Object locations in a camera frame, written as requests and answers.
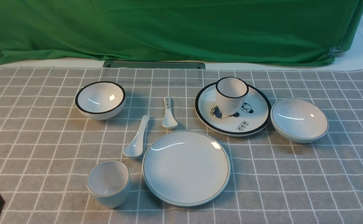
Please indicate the long white ceramic spoon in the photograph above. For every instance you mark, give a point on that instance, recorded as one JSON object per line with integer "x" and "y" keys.
{"x": 135, "y": 148}

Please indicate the plain white shallow bowl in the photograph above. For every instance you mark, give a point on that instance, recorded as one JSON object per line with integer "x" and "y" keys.
{"x": 298, "y": 120}

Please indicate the short white ceramic spoon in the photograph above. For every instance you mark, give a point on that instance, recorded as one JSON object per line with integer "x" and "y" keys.
{"x": 169, "y": 122}

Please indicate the white cup on plate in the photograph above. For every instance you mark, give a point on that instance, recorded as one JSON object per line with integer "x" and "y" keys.
{"x": 231, "y": 93}

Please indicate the large plain white plate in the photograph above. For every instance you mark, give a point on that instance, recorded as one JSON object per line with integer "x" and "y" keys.
{"x": 186, "y": 168}

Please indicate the black-rimmed illustrated plate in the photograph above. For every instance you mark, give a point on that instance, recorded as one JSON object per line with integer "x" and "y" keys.
{"x": 252, "y": 117}

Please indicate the black-rimmed white bowl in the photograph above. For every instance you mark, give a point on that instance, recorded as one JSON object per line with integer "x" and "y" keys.
{"x": 100, "y": 100}

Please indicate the white cup near front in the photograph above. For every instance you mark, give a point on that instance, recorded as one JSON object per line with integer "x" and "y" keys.
{"x": 109, "y": 183}

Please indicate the green backdrop cloth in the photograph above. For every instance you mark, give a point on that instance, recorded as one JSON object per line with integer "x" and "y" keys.
{"x": 275, "y": 32}

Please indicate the metal binder clip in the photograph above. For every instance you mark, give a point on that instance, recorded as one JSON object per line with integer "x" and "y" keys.
{"x": 335, "y": 52}

